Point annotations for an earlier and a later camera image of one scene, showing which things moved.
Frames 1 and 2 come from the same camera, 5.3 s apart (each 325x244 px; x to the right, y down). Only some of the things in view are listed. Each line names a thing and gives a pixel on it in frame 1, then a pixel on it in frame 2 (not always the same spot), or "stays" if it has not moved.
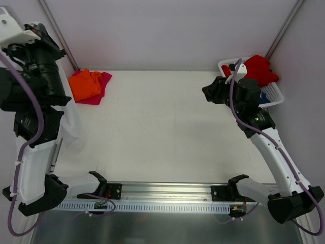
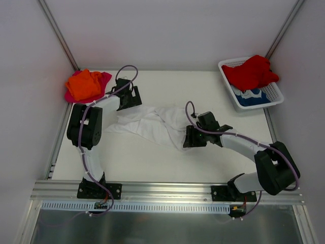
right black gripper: [219, 91] to [191, 137]
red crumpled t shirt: [258, 69] stays
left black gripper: [56, 100] to [130, 100]
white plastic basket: [273, 91] stays
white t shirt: [69, 134] to [166, 124]
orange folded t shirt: [86, 84] stays
